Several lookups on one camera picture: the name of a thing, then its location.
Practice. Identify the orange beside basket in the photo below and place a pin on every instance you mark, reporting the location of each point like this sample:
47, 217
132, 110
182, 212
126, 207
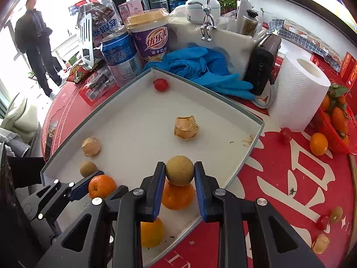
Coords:
318, 144

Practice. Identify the silver figurine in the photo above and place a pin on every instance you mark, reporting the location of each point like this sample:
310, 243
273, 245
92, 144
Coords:
208, 22

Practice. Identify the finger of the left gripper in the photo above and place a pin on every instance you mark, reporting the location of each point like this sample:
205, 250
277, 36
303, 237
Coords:
67, 191
118, 193

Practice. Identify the red plastic fruit basket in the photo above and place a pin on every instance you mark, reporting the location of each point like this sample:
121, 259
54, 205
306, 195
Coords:
336, 143

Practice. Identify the tan husk fruit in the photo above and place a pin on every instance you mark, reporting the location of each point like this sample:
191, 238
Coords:
91, 146
321, 244

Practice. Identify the red gift boxes stack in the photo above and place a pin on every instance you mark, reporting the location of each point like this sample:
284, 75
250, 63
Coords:
346, 73

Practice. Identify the person in dark jacket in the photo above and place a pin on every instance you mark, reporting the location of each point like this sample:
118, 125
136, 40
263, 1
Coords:
32, 37

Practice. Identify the red cherry tomato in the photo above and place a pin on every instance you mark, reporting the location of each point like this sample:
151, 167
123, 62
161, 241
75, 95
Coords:
285, 135
323, 222
161, 85

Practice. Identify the white paper towel roll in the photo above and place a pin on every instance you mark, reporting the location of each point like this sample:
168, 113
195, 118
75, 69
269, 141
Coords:
300, 89

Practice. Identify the mandarins pile with leaves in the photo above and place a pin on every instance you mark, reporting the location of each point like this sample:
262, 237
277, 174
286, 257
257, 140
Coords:
334, 106

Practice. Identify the black rectangular device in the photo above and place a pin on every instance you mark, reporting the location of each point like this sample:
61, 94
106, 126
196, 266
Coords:
262, 62

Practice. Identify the white shallow tray box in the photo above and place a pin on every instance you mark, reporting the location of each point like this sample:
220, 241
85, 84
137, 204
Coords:
135, 128

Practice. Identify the orange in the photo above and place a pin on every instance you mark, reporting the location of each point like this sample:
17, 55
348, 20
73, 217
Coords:
101, 186
177, 197
318, 144
152, 234

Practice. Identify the green longan fruit on mat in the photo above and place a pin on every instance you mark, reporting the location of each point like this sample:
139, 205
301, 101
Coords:
336, 214

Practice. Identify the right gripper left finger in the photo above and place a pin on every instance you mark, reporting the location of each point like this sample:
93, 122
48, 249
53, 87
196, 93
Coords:
109, 231

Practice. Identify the blue drink can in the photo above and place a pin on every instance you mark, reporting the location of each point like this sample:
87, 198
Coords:
121, 56

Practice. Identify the round brown longan fruit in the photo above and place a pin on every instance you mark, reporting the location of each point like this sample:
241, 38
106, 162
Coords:
179, 170

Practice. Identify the brown spice jar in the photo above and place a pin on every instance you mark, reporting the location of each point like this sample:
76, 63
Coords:
250, 22

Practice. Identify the blue rubber gloves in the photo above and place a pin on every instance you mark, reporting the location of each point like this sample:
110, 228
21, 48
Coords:
206, 67

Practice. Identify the red round table mat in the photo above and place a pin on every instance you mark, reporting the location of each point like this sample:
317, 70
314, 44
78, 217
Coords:
300, 185

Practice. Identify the white ceramic holder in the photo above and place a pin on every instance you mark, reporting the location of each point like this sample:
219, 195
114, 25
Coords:
236, 48

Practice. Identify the crumpled husk fruit in tray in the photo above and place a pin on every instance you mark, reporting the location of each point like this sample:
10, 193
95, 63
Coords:
186, 127

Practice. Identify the green potted plant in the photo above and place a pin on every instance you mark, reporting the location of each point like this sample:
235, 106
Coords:
227, 6

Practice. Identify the red cherry tomato in tray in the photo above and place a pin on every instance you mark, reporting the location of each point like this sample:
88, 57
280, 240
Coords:
161, 85

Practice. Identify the purple milk tea cup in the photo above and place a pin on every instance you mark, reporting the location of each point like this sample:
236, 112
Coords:
150, 32

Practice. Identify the checkered cloth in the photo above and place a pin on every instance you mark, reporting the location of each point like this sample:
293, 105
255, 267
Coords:
299, 35

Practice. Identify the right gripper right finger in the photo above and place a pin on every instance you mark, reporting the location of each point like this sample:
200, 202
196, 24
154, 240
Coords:
274, 242

